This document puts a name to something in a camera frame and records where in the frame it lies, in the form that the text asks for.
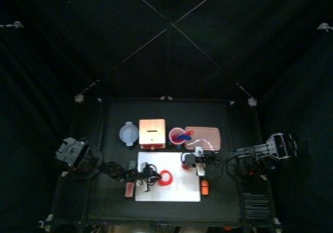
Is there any red play dough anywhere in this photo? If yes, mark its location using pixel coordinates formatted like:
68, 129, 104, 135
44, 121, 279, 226
156, 170, 175, 187

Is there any blue plastic dough tool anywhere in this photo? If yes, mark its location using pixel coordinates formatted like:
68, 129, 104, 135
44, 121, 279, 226
175, 134, 195, 142

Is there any salmon pink dough tool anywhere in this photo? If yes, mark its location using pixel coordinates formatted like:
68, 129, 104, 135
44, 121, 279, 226
124, 181, 136, 199

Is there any orange plastic dough tool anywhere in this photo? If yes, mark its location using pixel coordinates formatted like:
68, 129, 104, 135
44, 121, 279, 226
200, 179, 211, 197

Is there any small wooden drawer box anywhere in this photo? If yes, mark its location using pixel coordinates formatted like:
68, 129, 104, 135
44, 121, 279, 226
139, 118, 168, 150

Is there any pale blue plastic bowl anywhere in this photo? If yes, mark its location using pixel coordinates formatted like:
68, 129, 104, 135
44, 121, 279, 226
119, 121, 140, 148

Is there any pink plastic cup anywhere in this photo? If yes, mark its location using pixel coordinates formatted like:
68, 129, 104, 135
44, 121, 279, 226
168, 127, 195, 145

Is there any white text table sticker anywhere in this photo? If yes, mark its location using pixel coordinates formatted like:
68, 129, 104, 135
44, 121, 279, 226
241, 192, 271, 215

